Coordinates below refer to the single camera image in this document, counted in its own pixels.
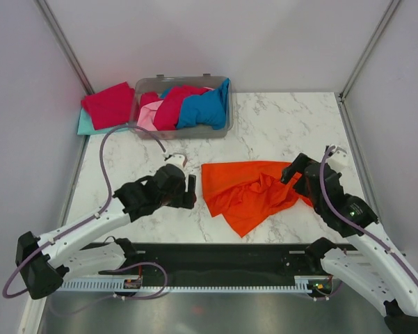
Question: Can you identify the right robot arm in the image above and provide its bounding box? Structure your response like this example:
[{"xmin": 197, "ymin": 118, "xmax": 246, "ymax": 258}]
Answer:
[{"xmin": 281, "ymin": 145, "xmax": 418, "ymax": 333}]

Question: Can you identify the blue t shirt in bin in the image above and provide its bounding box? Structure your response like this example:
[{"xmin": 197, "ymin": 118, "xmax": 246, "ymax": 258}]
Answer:
[{"xmin": 176, "ymin": 79, "xmax": 230, "ymax": 130}]

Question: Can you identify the clear plastic storage bin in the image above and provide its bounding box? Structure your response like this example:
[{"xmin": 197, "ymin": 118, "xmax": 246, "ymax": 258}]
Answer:
[{"xmin": 129, "ymin": 74, "xmax": 234, "ymax": 139}]

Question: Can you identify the orange t shirt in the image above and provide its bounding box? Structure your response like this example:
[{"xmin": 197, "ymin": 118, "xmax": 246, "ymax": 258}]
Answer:
[{"xmin": 201, "ymin": 161, "xmax": 313, "ymax": 237}]

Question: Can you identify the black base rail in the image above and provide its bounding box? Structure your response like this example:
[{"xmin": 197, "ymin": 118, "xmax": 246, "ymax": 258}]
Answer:
[{"xmin": 79, "ymin": 242, "xmax": 359, "ymax": 288}]

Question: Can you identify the white slotted cable duct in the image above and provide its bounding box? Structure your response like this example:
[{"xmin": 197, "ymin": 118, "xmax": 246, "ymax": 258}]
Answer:
[{"xmin": 58, "ymin": 276, "xmax": 334, "ymax": 293}]

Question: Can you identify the pink t shirt in bin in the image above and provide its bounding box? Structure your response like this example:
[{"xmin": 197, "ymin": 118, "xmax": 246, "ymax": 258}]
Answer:
[{"xmin": 137, "ymin": 100, "xmax": 163, "ymax": 132}]

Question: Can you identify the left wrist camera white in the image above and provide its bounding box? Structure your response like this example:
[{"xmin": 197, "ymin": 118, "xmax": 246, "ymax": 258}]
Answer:
[{"xmin": 163, "ymin": 152, "xmax": 188, "ymax": 171}]

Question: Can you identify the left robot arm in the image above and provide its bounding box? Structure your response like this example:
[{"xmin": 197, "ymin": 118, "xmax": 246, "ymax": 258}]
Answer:
[{"xmin": 16, "ymin": 164, "xmax": 196, "ymax": 300}]

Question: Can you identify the magenta t shirt in bin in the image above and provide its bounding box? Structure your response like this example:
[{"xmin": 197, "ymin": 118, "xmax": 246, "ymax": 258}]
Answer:
[{"xmin": 139, "ymin": 85, "xmax": 213, "ymax": 131}]

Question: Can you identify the left aluminium frame post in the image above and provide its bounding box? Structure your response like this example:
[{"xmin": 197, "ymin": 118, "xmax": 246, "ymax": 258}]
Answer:
[{"xmin": 34, "ymin": 0, "xmax": 95, "ymax": 95}]

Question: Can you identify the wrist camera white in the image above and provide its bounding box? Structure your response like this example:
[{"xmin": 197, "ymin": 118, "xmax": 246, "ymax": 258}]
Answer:
[
  {"xmin": 325, "ymin": 145, "xmax": 349, "ymax": 172},
  {"xmin": 163, "ymin": 152, "xmax": 188, "ymax": 171}
]

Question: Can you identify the aluminium frame post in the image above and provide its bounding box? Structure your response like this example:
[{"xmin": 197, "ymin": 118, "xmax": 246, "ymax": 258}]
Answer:
[
  {"xmin": 337, "ymin": 0, "xmax": 403, "ymax": 102},
  {"xmin": 34, "ymin": 0, "xmax": 95, "ymax": 95}
]

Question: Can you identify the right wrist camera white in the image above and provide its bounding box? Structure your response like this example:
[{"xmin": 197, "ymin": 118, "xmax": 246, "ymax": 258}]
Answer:
[{"xmin": 325, "ymin": 145, "xmax": 349, "ymax": 172}]

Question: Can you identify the folded teal t shirt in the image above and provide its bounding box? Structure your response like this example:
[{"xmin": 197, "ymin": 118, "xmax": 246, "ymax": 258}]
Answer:
[{"xmin": 77, "ymin": 109, "xmax": 112, "ymax": 136}]

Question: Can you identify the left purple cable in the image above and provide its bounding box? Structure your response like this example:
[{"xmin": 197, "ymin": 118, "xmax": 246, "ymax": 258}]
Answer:
[{"xmin": 1, "ymin": 125, "xmax": 168, "ymax": 299}]

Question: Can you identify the right aluminium frame post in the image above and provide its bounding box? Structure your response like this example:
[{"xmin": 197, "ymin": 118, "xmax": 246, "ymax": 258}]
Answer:
[{"xmin": 337, "ymin": 0, "xmax": 403, "ymax": 102}]

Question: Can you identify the folded magenta t shirt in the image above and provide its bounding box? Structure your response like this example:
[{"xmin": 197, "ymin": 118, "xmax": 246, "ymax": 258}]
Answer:
[{"xmin": 81, "ymin": 82, "xmax": 135, "ymax": 130}]

